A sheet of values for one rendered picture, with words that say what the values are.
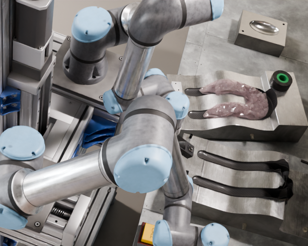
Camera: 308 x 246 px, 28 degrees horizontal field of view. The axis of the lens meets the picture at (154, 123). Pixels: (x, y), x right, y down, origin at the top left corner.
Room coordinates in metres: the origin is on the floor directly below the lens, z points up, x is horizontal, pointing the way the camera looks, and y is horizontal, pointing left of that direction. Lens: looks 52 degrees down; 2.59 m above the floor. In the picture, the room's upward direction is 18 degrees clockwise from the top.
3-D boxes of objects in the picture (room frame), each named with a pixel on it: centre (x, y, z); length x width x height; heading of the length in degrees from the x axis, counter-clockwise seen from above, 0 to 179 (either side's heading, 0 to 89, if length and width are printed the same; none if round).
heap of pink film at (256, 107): (1.55, -0.27, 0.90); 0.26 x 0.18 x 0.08; 109
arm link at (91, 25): (1.35, 0.27, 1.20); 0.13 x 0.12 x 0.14; 133
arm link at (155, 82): (1.26, 0.03, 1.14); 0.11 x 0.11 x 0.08; 43
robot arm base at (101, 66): (1.34, 0.28, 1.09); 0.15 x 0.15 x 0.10
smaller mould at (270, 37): (2.01, -0.32, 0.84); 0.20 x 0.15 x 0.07; 92
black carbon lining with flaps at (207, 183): (1.21, -0.35, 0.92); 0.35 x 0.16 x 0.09; 92
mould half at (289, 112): (1.56, -0.27, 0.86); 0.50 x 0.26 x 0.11; 109
